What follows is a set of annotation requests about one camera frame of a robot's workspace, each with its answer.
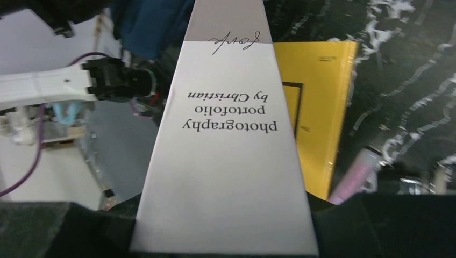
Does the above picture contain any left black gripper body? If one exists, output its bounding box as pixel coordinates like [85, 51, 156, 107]
[1, 0, 111, 38]

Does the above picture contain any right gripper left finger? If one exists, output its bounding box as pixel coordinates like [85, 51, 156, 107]
[1, 195, 140, 257]

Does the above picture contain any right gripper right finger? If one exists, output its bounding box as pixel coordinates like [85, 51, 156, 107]
[310, 193, 455, 257]

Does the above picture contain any navy blue student backpack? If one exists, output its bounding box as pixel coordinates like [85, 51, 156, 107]
[109, 0, 195, 60]

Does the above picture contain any grey white photography portfolio book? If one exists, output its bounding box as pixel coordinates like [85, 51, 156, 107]
[131, 1, 319, 257]

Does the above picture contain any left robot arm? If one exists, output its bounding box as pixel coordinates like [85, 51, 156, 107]
[1, 1, 157, 110]

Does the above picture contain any pink highlighter pen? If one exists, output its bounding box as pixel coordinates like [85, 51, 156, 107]
[327, 147, 382, 205]

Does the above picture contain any yellow book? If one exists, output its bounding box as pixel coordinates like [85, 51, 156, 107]
[274, 41, 358, 199]

